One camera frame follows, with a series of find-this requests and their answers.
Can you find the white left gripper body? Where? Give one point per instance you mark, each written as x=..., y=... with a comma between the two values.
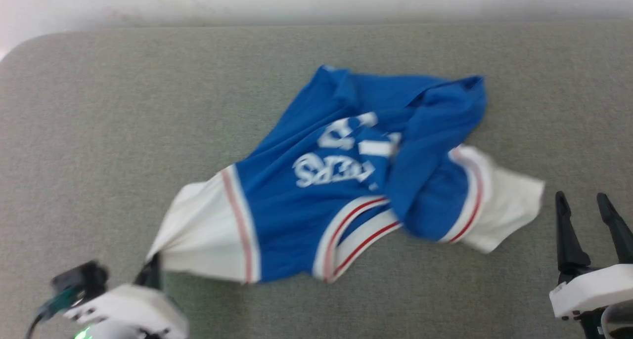
x=133, y=307

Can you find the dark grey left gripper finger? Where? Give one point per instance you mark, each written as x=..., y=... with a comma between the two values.
x=155, y=272
x=142, y=278

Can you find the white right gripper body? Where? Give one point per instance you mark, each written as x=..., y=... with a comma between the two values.
x=591, y=289

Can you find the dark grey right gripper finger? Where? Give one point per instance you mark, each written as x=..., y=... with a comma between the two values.
x=615, y=225
x=567, y=240

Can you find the blue and white sports jersey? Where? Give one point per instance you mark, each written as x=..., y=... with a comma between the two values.
x=306, y=200

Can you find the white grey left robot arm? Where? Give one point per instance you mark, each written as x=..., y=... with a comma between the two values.
x=106, y=332

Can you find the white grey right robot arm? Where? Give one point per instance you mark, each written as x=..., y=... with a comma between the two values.
x=618, y=324

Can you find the grey fabric sofa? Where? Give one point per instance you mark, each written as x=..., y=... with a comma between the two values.
x=123, y=106

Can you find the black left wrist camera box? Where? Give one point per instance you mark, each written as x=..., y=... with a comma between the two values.
x=81, y=279

